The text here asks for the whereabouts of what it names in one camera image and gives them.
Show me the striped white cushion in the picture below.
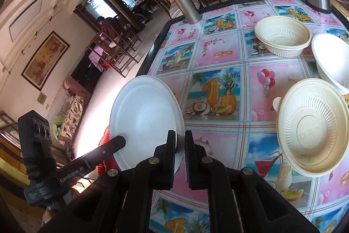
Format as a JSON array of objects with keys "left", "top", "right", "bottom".
[{"left": 169, "top": 0, "right": 202, "bottom": 19}]

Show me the framed wall painting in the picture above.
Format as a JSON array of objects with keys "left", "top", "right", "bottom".
[{"left": 21, "top": 31, "right": 70, "bottom": 91}]

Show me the patterned sofa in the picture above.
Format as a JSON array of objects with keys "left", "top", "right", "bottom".
[{"left": 58, "top": 95, "right": 88, "bottom": 142}]

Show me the black-rimmed table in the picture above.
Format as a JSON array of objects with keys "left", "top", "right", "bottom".
[{"left": 137, "top": 0, "right": 349, "bottom": 233}]

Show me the red stool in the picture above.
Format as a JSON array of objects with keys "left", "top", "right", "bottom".
[{"left": 98, "top": 126, "right": 120, "bottom": 176}]

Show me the white round plate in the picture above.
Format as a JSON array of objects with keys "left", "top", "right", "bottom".
[{"left": 110, "top": 75, "right": 185, "bottom": 172}]

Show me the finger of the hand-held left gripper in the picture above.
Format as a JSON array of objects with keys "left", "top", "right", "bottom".
[{"left": 56, "top": 135, "right": 126, "bottom": 187}]

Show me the printed fruit pattern tablecloth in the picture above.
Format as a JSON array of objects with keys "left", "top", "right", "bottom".
[{"left": 139, "top": 0, "right": 349, "bottom": 233}]

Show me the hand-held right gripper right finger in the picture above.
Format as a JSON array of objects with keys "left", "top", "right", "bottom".
[{"left": 185, "top": 130, "right": 321, "bottom": 233}]

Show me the cream plastic plate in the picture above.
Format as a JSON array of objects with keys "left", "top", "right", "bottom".
[{"left": 273, "top": 78, "right": 349, "bottom": 177}]

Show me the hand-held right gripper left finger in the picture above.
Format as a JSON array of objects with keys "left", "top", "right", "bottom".
[{"left": 37, "top": 130, "right": 178, "bottom": 233}]

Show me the beige ribbed bowl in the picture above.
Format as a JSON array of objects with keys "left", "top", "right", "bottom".
[{"left": 254, "top": 15, "right": 312, "bottom": 57}]

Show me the white bowl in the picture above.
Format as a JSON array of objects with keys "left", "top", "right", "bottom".
[{"left": 311, "top": 33, "right": 349, "bottom": 94}]

